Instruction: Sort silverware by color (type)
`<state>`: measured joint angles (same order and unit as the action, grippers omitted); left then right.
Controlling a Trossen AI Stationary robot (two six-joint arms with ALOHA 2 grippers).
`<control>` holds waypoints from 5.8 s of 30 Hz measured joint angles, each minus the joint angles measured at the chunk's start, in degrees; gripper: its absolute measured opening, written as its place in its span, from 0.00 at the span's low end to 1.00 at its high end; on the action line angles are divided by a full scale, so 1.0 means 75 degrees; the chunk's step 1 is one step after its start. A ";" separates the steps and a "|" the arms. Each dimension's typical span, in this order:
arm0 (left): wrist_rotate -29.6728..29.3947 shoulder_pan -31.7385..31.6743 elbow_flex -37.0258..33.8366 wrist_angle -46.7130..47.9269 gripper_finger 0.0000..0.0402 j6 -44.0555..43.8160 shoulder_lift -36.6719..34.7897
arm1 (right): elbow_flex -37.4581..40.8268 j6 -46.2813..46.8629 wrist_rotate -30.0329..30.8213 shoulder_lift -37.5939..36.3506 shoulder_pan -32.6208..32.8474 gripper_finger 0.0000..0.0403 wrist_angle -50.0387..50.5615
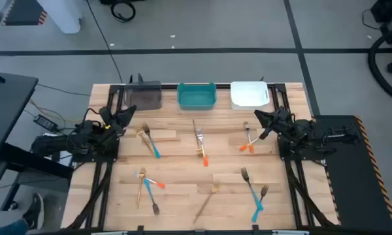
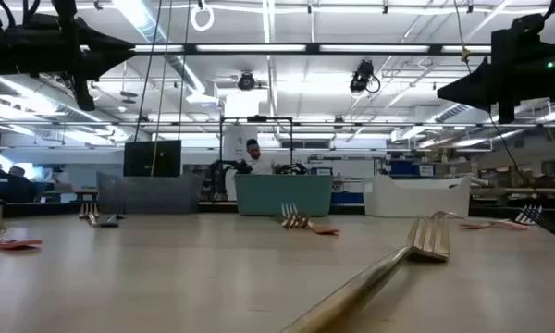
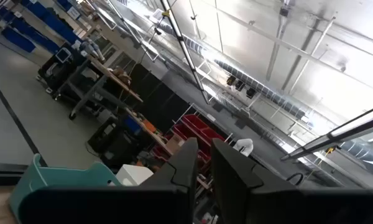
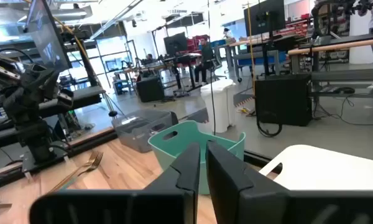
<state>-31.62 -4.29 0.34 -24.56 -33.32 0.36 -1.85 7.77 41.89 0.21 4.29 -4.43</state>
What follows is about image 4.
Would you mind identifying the thin black cable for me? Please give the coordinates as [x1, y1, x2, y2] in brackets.
[206, 0, 217, 136]

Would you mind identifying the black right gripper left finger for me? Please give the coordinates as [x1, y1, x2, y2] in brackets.
[29, 141, 201, 224]

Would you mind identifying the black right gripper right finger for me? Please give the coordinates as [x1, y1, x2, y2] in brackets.
[206, 139, 373, 224]

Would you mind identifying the teal plastic bin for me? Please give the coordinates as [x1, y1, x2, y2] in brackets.
[147, 120, 247, 196]

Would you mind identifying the white plastic bin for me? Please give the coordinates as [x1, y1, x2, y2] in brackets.
[258, 144, 373, 191]

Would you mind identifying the gold spoon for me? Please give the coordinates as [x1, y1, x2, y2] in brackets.
[46, 151, 101, 194]

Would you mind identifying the hazard-striped floor mat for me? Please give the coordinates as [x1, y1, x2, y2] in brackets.
[233, 93, 256, 108]

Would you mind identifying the black monitor screen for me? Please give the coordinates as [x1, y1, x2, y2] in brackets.
[24, 0, 73, 73]

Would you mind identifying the yellow hanging cable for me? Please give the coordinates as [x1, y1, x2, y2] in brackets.
[246, 0, 257, 98]

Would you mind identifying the black computer case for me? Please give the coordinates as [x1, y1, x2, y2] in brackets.
[254, 73, 313, 127]
[136, 77, 166, 103]

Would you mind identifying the coiled black cable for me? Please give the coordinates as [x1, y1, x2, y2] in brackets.
[256, 119, 283, 138]

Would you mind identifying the grey plastic bin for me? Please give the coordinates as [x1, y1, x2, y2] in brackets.
[111, 108, 180, 154]

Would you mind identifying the wooden-top workbench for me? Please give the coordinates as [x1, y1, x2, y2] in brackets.
[287, 30, 373, 100]

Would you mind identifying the black monitor on stand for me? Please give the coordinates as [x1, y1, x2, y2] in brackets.
[243, 0, 287, 37]
[163, 31, 188, 57]

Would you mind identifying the white trash can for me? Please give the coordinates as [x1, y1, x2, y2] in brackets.
[200, 78, 237, 134]

